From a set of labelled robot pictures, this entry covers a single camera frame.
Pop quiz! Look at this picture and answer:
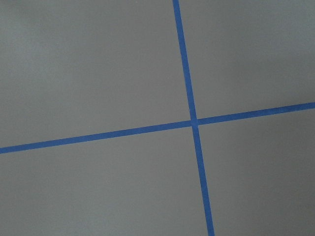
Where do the blue tape grid lines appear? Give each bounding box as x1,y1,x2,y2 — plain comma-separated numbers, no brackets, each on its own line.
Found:
0,0,315,236

